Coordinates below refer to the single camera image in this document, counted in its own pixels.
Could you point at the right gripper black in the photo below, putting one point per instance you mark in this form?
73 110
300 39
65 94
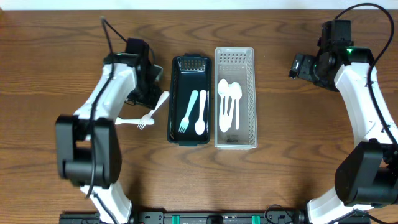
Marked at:
306 71

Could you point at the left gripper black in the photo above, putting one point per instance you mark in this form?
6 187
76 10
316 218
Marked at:
152 95

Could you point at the white fork diagonal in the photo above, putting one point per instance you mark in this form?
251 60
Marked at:
148 116

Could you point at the white fork horizontal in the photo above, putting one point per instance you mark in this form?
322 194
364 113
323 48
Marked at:
132 121

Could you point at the mint green plastic fork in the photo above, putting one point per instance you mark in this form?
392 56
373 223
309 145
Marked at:
185 121

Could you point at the white spoon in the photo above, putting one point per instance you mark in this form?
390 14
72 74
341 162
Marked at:
223 88
200 124
237 91
232 95

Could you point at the white spoon bowl down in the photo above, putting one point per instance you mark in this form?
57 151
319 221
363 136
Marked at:
223 115

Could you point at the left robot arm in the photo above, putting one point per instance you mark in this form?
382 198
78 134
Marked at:
88 152

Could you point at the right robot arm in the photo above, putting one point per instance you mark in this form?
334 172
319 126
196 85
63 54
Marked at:
367 178

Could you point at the dark green plastic basket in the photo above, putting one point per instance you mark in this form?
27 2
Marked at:
189 72

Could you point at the clear white plastic basket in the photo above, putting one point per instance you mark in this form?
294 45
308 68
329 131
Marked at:
236 64

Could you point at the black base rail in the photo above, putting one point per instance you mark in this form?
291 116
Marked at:
273 215

